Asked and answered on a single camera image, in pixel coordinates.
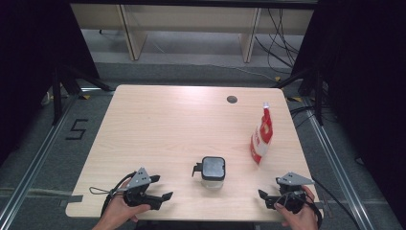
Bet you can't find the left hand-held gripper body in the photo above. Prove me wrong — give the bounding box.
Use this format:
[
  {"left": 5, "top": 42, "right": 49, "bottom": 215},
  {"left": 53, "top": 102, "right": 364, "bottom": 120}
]
[{"left": 123, "top": 167, "right": 162, "bottom": 211}]

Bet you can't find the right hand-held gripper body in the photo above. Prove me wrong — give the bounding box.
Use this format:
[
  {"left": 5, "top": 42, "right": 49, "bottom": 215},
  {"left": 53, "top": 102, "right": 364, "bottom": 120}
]
[{"left": 276, "top": 172, "right": 315, "bottom": 215}]

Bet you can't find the red and white plastic bag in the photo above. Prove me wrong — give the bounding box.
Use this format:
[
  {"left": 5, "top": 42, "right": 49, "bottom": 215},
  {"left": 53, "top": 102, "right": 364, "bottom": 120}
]
[{"left": 249, "top": 102, "right": 274, "bottom": 166}]

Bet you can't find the clear jar with black lid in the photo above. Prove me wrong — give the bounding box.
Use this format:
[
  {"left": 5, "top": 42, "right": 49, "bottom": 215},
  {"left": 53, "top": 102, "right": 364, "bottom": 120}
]
[{"left": 192, "top": 155, "right": 227, "bottom": 190}]

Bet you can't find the person's right hand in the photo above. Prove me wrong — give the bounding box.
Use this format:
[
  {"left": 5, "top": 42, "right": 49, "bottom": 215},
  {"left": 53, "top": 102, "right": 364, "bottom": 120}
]
[{"left": 275, "top": 186, "right": 320, "bottom": 230}]

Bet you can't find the person's left hand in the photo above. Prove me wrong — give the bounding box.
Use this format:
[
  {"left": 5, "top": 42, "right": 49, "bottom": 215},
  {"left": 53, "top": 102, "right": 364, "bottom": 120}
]
[{"left": 94, "top": 179, "right": 151, "bottom": 230}]

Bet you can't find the grey floor tape strip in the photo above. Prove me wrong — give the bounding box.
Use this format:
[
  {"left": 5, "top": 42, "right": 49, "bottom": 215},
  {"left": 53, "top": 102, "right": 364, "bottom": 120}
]
[{"left": 58, "top": 195, "right": 84, "bottom": 207}]

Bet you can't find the black metal stand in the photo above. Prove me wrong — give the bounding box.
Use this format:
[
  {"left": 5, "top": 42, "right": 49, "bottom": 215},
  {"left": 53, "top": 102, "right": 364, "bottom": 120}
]
[
  {"left": 272, "top": 68, "right": 326, "bottom": 127},
  {"left": 51, "top": 63, "right": 115, "bottom": 127}
]

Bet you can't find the black curtain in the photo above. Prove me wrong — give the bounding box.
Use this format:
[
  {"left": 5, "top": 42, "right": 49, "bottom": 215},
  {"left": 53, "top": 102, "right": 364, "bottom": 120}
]
[
  {"left": 291, "top": 0, "right": 406, "bottom": 221},
  {"left": 0, "top": 0, "right": 101, "bottom": 167}
]

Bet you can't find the light wooden shelf unit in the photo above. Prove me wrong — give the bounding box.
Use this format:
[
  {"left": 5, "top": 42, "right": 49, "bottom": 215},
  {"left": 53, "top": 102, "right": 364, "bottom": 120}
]
[{"left": 69, "top": 3, "right": 315, "bottom": 63}]

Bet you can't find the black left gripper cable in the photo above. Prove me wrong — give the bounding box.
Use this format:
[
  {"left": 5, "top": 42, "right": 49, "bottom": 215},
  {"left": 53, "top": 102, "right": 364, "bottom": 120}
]
[{"left": 100, "top": 172, "right": 137, "bottom": 219}]

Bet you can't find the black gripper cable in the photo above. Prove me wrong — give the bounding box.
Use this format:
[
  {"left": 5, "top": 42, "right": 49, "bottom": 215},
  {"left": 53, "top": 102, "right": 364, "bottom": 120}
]
[
  {"left": 310, "top": 175, "right": 362, "bottom": 230},
  {"left": 100, "top": 172, "right": 137, "bottom": 219}
]

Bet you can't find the black wrist strap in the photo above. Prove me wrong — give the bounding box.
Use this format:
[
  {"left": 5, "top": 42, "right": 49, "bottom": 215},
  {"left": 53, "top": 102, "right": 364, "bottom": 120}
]
[{"left": 303, "top": 191, "right": 324, "bottom": 230}]

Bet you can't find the grey cord loop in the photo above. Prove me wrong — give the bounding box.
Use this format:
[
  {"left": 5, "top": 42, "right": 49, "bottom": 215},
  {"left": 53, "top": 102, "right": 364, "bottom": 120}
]
[{"left": 88, "top": 186, "right": 113, "bottom": 196}]

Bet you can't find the metal floor rail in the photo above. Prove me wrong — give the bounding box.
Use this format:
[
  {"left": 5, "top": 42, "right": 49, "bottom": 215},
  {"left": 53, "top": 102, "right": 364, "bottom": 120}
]
[
  {"left": 303, "top": 95, "right": 378, "bottom": 230},
  {"left": 0, "top": 92, "right": 82, "bottom": 230}
]

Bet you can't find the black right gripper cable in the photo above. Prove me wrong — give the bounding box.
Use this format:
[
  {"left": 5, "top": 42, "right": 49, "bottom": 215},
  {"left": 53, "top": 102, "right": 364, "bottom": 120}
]
[{"left": 310, "top": 175, "right": 362, "bottom": 230}]

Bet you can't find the black floor cable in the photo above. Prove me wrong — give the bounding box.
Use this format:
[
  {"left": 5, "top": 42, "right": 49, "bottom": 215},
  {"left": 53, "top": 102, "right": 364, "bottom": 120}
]
[{"left": 288, "top": 104, "right": 320, "bottom": 129}]

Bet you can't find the white floor cable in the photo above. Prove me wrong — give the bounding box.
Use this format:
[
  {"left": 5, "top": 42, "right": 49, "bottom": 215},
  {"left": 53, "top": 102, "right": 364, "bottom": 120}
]
[{"left": 204, "top": 61, "right": 280, "bottom": 81}]

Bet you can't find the black cable bundle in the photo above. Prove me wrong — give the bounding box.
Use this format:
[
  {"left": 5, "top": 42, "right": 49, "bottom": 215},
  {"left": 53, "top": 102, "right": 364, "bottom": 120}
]
[{"left": 254, "top": 8, "right": 305, "bottom": 77}]

